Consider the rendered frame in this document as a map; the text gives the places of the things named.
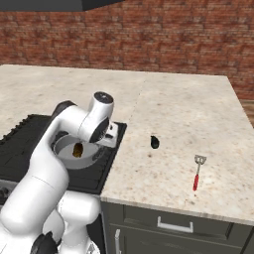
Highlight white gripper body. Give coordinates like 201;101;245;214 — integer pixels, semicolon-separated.
97;121;119;149

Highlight grey pot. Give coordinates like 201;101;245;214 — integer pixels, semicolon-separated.
52;131;107;171

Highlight brown sweet potato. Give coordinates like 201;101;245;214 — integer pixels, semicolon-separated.
72;142;84;159

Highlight dark purple eggplant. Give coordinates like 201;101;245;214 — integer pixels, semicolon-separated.
149;134;161;150

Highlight black hob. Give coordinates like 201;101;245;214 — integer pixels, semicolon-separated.
0;113;128;195

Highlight dark grey cupboard door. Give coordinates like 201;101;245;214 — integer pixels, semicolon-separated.
108;223;247;254

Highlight dark grey drawer front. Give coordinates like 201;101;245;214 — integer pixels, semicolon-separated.
122;203;234;240

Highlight dark grey range hood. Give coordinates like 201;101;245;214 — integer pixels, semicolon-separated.
0;0;126;13

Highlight red handled metal spatula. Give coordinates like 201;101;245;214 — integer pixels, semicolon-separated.
191;154;208;192

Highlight white cupboard door handle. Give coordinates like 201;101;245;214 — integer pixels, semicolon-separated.
114;228;122;254

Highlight white drawer handle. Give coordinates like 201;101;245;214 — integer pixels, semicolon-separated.
156;215;194;234

